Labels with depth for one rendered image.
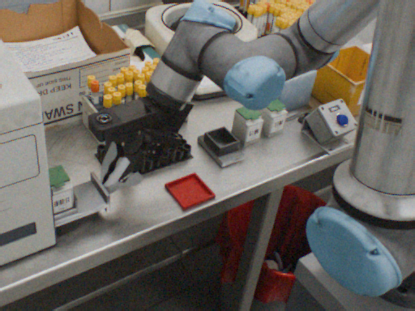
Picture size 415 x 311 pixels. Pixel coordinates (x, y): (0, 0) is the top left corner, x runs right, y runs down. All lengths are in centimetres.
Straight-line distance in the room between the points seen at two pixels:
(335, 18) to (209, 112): 50
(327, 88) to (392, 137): 68
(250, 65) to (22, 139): 32
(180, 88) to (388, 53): 36
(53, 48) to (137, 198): 47
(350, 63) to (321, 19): 61
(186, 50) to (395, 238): 38
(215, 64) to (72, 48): 57
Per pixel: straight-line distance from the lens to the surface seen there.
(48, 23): 130
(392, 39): 53
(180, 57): 79
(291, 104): 118
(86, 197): 89
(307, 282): 86
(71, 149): 104
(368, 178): 60
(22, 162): 73
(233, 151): 104
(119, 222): 90
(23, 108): 68
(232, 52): 73
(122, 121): 79
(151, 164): 99
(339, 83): 121
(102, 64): 107
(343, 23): 74
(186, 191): 96
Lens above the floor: 155
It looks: 37 degrees down
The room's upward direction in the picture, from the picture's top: 4 degrees clockwise
